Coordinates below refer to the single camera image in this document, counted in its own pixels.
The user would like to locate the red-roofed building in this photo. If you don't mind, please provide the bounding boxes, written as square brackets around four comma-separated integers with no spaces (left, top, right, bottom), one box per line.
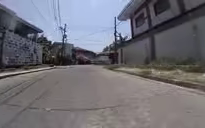
[72,46,97,65]

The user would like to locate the dark utility pole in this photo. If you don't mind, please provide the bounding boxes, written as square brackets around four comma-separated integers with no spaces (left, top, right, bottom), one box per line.
[112,16,119,65]

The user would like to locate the grey concrete road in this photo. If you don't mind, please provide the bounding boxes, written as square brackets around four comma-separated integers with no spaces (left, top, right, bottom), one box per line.
[0,63,205,128]

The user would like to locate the utility pole with crossarms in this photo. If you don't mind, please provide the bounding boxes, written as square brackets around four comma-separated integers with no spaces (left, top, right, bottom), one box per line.
[58,23,69,66]

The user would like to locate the grass verge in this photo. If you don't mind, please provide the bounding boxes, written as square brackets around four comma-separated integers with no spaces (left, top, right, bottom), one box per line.
[103,59,205,94]

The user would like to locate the large grey two-storey building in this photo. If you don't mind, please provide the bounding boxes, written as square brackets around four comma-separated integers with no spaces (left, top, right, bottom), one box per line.
[116,0,205,66]

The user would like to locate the raised concrete kerb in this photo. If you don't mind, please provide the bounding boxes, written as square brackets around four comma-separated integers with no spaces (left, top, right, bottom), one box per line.
[0,65,58,82]

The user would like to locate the overhead wires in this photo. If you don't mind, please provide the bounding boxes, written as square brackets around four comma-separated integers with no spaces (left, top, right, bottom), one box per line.
[29,0,118,44]

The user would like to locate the grey building with stone wall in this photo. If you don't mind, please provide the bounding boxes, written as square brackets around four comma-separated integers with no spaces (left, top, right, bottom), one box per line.
[0,3,44,69]

